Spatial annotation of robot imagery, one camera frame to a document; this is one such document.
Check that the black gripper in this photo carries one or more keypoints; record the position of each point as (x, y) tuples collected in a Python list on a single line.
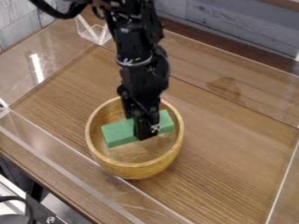
[(144, 80)]

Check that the green rectangular block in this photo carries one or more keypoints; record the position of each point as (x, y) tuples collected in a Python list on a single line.
[(119, 132)]

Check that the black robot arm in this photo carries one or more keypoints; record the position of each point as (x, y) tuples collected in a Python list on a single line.
[(138, 32)]

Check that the brown wooden bowl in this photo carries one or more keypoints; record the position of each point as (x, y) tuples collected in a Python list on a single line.
[(140, 159)]

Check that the clear acrylic tray wall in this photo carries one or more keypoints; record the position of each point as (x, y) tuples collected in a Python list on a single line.
[(43, 138)]

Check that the clear acrylic corner bracket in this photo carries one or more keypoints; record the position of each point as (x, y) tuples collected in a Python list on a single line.
[(92, 32)]

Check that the black metal table frame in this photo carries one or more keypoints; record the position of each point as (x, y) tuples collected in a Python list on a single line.
[(27, 203)]

